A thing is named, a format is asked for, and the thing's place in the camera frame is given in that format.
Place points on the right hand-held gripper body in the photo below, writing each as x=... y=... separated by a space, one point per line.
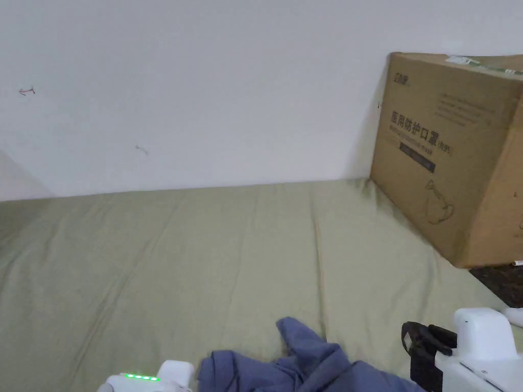
x=482 y=339

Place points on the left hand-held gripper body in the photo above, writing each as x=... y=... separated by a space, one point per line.
x=171 y=377

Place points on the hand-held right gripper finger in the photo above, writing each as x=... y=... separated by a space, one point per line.
x=427 y=337
x=423 y=367

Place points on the blue garment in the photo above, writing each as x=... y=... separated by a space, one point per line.
x=310 y=361

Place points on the bed with pale green sheet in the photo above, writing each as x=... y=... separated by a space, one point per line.
x=163 y=265

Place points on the brown cardboard carton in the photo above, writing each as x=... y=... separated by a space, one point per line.
x=449 y=163

